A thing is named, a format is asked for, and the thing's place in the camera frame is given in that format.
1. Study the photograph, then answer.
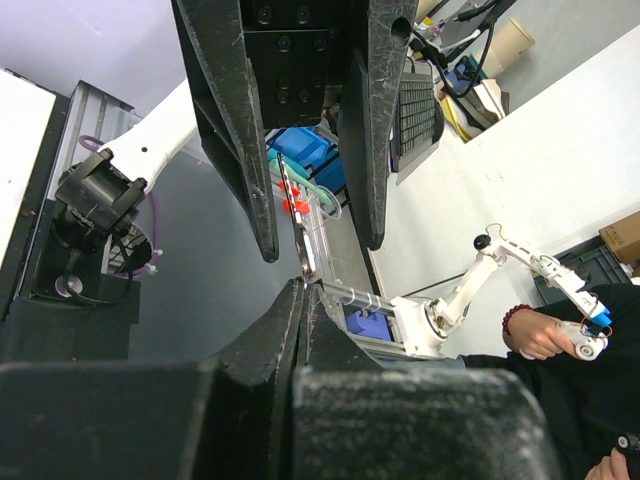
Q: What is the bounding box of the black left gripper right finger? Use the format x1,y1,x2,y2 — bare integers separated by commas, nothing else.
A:
292,284,562,479

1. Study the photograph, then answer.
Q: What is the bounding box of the black keyboard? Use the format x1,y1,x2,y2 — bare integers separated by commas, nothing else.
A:
389,57,444,173

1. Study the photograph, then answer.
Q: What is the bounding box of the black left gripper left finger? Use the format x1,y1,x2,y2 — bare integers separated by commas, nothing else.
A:
1,279,303,479

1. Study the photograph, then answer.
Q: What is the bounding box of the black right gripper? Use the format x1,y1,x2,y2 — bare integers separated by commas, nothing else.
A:
171,0,418,263

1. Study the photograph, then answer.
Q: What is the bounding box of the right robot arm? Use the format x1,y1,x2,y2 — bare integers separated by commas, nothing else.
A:
52,1,417,304

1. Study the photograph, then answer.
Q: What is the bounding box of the operator hand with bracelet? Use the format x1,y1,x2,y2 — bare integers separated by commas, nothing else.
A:
502,305,576,360

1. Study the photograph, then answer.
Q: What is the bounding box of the silver key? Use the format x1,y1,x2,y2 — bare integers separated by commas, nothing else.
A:
277,153,316,289

